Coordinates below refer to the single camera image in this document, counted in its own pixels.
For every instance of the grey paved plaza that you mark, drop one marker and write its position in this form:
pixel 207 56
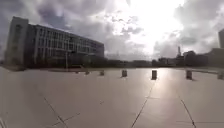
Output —
pixel 100 96

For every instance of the row of stone bollards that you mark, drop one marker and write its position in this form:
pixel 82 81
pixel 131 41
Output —
pixel 154 74

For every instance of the long building with window rows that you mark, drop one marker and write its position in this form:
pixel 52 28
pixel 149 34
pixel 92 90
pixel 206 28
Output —
pixel 50 43

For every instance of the tall thin tower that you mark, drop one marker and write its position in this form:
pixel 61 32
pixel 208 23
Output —
pixel 179 50

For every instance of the distant row of trees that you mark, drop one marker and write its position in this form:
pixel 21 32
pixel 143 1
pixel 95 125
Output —
pixel 195 59

